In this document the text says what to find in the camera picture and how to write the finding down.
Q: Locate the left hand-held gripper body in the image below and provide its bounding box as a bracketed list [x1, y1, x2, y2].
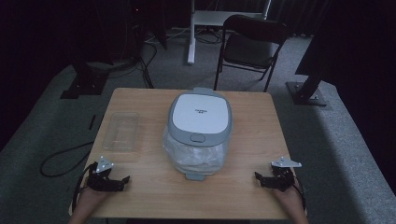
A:
[83, 155, 116, 192]

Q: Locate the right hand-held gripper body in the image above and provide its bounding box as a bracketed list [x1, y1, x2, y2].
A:
[269, 156, 303, 192]

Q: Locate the clear plastic tray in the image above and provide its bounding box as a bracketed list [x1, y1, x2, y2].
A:
[102, 111, 140, 153]

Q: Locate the grey and white trash can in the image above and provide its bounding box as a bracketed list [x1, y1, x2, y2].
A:
[162, 87, 233, 182]

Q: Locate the person's left hand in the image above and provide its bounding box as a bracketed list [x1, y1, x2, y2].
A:
[78, 186, 110, 209]

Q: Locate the person's right hand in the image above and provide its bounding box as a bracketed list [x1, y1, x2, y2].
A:
[273, 182, 305, 210]

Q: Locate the translucent plastic bin liner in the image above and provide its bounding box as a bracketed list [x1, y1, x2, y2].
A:
[162, 125, 228, 175]

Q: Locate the black stand with bolted base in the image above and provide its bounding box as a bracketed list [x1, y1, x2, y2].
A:
[285, 73, 329, 107]

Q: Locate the black folding chair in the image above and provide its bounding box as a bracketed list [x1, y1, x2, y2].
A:
[213, 14, 292, 93]

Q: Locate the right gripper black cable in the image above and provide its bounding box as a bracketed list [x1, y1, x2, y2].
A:
[292, 175, 307, 212]

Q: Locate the black cable on floor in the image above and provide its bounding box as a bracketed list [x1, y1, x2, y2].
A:
[39, 141, 95, 178]

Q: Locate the black stand with base plate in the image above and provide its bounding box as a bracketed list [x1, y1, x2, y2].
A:
[59, 61, 110, 100]

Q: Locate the bundle of black floor cables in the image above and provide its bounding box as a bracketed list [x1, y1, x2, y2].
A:
[134, 38, 158, 90]

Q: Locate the white desk frame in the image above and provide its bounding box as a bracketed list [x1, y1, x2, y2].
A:
[187, 0, 273, 65]

